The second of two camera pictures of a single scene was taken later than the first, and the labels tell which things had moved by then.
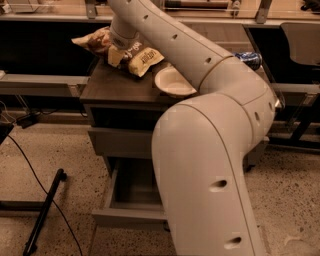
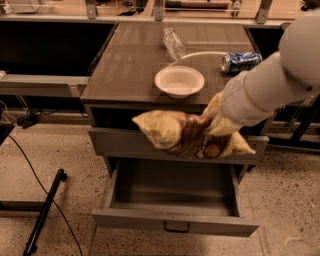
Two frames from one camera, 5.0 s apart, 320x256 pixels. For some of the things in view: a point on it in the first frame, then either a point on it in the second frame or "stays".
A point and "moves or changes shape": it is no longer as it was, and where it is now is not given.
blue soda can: (250, 58) stays
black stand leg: (30, 244) stays
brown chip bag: (137, 59) moves or changes shape
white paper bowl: (170, 82) stays
